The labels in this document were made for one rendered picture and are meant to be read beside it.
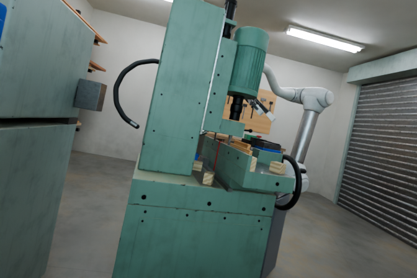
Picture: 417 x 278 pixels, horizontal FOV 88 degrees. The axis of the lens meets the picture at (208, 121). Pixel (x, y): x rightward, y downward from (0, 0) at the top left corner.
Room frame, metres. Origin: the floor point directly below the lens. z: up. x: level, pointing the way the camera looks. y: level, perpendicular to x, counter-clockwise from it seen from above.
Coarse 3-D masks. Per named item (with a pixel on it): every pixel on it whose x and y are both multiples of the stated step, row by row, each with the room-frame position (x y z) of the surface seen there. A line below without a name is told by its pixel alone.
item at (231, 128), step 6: (222, 120) 1.00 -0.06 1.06; (228, 120) 1.01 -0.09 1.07; (222, 126) 1.00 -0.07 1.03; (228, 126) 1.01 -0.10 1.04; (234, 126) 1.02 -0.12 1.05; (240, 126) 1.02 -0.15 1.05; (222, 132) 1.00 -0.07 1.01; (228, 132) 1.01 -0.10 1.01; (234, 132) 1.02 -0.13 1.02; (240, 132) 1.03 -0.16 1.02
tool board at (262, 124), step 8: (264, 96) 4.48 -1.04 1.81; (272, 96) 4.50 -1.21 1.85; (248, 104) 4.44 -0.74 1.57; (264, 104) 4.48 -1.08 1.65; (272, 104) 4.51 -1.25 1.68; (224, 112) 4.38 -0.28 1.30; (248, 112) 4.44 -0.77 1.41; (256, 112) 4.47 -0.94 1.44; (272, 112) 4.51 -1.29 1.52; (240, 120) 4.43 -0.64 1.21; (248, 120) 4.45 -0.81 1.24; (256, 120) 4.47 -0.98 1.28; (264, 120) 4.49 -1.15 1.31; (248, 128) 4.45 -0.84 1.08; (256, 128) 4.48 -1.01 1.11; (264, 128) 4.50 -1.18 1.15
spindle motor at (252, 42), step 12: (240, 36) 0.98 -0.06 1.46; (252, 36) 0.96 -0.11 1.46; (264, 36) 0.98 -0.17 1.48; (240, 48) 0.98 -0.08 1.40; (252, 48) 0.97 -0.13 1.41; (264, 48) 0.99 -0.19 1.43; (240, 60) 0.98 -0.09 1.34; (252, 60) 0.97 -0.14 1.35; (264, 60) 1.02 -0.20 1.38; (240, 72) 0.97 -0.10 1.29; (252, 72) 0.97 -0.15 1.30; (240, 84) 0.97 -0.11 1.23; (252, 84) 0.97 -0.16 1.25; (252, 96) 0.99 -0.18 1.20
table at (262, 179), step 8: (208, 152) 1.18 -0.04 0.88; (216, 152) 1.07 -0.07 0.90; (224, 160) 0.95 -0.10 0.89; (224, 168) 0.93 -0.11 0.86; (232, 168) 0.85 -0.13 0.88; (240, 168) 0.78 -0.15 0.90; (256, 168) 0.84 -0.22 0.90; (264, 168) 0.88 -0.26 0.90; (232, 176) 0.84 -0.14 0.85; (240, 176) 0.77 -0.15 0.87; (248, 176) 0.75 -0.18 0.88; (256, 176) 0.76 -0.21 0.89; (264, 176) 0.77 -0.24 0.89; (272, 176) 0.77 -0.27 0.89; (280, 176) 0.78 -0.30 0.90; (288, 176) 0.81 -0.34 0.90; (240, 184) 0.76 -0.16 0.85; (248, 184) 0.75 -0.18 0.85; (256, 184) 0.76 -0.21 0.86; (264, 184) 0.77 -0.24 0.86; (272, 184) 0.78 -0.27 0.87; (280, 184) 0.78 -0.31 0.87; (288, 184) 0.79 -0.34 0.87; (288, 192) 0.80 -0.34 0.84
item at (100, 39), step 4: (64, 0) 2.35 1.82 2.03; (68, 4) 2.44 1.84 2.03; (72, 8) 2.53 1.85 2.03; (76, 12) 2.63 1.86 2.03; (80, 12) 3.53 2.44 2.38; (80, 16) 2.73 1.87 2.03; (84, 20) 2.85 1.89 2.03; (88, 24) 2.97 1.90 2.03; (92, 28) 3.11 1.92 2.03; (96, 32) 3.25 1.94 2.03; (96, 36) 3.35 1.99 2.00; (100, 36) 3.40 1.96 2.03; (96, 40) 3.54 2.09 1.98; (100, 40) 3.56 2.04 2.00; (104, 40) 3.59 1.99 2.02; (96, 44) 3.85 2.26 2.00; (92, 64) 3.31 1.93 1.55; (96, 64) 3.44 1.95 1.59; (88, 68) 3.51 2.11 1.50; (92, 68) 3.78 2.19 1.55; (96, 68) 3.69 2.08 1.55; (100, 68) 3.62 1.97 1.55; (76, 124) 3.30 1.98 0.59; (80, 124) 3.42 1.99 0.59; (76, 128) 3.54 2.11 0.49
